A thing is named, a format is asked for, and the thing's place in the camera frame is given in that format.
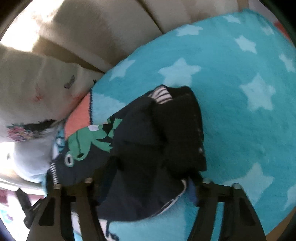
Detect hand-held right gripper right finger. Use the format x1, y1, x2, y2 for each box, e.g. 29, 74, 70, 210
187, 177, 267, 241

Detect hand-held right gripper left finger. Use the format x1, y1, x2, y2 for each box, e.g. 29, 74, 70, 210
26, 177, 104, 241

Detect navy frog print pants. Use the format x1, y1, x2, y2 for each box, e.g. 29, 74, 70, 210
46, 86, 188, 220

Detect black fuzzy cloth garment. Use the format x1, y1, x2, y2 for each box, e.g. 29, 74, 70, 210
150, 86, 207, 183

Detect blue star printed blanket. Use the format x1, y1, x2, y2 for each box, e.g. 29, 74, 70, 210
50, 9, 296, 241

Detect white printed pillow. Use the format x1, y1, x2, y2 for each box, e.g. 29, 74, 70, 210
0, 44, 104, 142

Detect beige frame rail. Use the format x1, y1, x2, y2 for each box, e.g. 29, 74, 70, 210
0, 171, 47, 193

